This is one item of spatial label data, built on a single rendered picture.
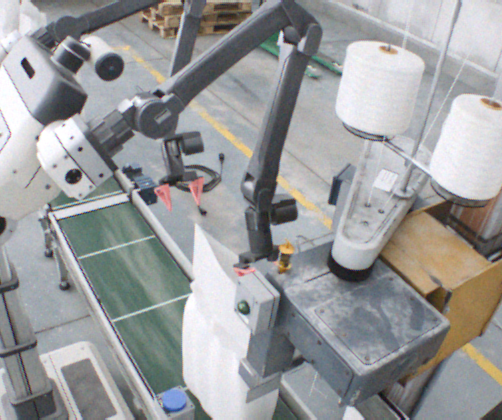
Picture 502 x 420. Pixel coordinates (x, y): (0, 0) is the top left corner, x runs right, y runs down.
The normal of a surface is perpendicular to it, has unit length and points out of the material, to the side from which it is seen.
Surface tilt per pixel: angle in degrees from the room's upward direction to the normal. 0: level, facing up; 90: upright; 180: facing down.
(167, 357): 0
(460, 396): 0
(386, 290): 0
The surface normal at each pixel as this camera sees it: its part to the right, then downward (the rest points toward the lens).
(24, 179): 0.54, 0.54
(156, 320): 0.11, -0.80
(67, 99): 0.79, 0.05
